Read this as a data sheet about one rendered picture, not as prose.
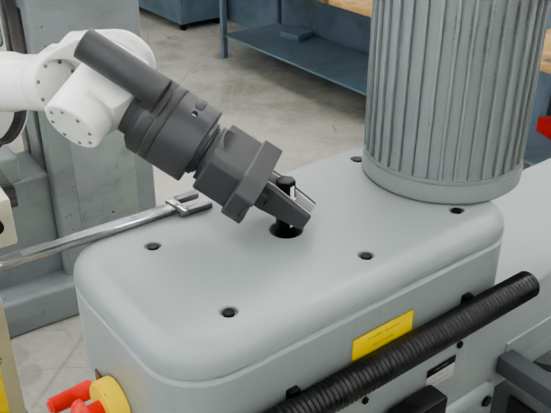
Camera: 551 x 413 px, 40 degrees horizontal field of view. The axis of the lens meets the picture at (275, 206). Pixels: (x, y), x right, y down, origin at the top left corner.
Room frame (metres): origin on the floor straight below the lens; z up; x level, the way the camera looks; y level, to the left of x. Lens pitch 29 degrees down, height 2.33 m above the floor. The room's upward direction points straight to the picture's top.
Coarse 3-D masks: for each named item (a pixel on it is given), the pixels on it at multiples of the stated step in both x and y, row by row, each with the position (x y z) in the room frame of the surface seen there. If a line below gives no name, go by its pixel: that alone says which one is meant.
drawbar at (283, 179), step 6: (276, 180) 0.72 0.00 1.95; (282, 180) 0.72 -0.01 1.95; (288, 180) 0.72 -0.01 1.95; (294, 180) 0.72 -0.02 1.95; (282, 186) 0.71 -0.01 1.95; (288, 186) 0.71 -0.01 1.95; (294, 186) 0.72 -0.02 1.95; (288, 192) 0.71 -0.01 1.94; (294, 192) 0.72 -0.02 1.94; (276, 222) 0.72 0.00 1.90; (282, 222) 0.71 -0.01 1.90; (276, 228) 0.72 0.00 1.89; (282, 228) 0.71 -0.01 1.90; (288, 228) 0.71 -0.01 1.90; (294, 228) 0.72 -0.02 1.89; (276, 234) 0.72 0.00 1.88; (282, 234) 0.71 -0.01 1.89; (288, 234) 0.71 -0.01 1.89; (294, 234) 0.72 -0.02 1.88
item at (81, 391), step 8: (80, 384) 0.67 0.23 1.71; (88, 384) 0.67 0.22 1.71; (64, 392) 0.66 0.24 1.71; (72, 392) 0.66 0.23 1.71; (80, 392) 0.66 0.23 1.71; (88, 392) 0.66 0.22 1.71; (48, 400) 0.65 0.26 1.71; (56, 400) 0.64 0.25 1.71; (64, 400) 0.65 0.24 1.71; (72, 400) 0.65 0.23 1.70; (88, 400) 0.66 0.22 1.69; (48, 408) 0.64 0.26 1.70; (56, 408) 0.64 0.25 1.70; (64, 408) 0.64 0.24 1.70
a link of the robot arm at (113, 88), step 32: (96, 32) 0.74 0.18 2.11; (96, 64) 0.72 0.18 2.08; (128, 64) 0.72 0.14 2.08; (64, 96) 0.72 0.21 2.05; (96, 96) 0.72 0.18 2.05; (128, 96) 0.73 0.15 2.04; (160, 96) 0.71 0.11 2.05; (64, 128) 0.73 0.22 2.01; (96, 128) 0.70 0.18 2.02; (128, 128) 0.72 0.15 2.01; (160, 128) 0.71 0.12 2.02
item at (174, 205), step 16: (192, 192) 0.80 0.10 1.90; (160, 208) 0.76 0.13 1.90; (176, 208) 0.76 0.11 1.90; (192, 208) 0.76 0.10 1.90; (208, 208) 0.77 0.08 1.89; (112, 224) 0.72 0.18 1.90; (128, 224) 0.72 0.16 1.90; (144, 224) 0.73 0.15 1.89; (64, 240) 0.69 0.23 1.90; (80, 240) 0.69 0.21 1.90; (0, 256) 0.65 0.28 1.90; (16, 256) 0.65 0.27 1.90; (32, 256) 0.66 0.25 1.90
